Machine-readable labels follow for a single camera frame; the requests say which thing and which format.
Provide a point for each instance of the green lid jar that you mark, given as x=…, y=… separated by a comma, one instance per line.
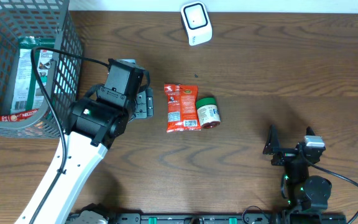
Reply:
x=208, y=113

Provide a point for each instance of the red flat packet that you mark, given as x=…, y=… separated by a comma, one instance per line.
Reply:
x=18, y=116

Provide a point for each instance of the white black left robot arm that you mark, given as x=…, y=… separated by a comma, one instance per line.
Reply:
x=91, y=128

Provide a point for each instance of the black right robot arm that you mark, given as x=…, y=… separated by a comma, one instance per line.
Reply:
x=304, y=193

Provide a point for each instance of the red snack bag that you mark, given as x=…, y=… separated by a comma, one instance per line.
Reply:
x=181, y=101

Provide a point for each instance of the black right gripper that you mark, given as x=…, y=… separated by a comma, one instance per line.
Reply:
x=273, y=147

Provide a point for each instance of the green white 3M package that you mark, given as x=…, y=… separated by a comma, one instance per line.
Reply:
x=27, y=95

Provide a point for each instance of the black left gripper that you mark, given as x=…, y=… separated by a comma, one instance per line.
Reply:
x=145, y=104

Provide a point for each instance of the white barcode scanner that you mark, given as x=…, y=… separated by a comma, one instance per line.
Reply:
x=196, y=23

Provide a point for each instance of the black mounting rail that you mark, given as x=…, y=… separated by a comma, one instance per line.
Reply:
x=94, y=214

